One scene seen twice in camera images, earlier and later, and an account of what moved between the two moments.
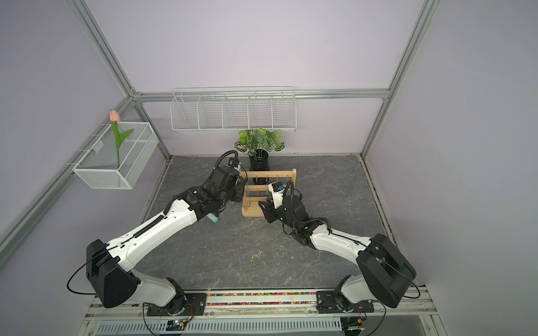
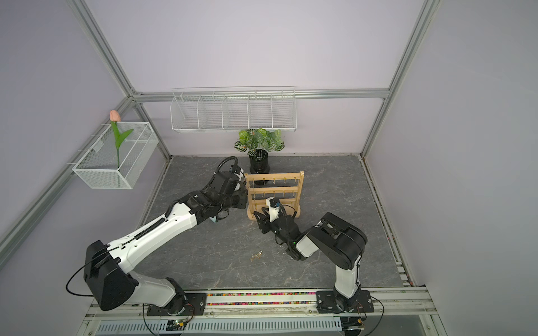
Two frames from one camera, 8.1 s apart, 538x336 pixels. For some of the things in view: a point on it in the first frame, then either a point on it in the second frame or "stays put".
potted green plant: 258,143 stays put
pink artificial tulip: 115,117 stays put
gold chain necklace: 256,255 stays put
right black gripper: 268,211 -> 265,220
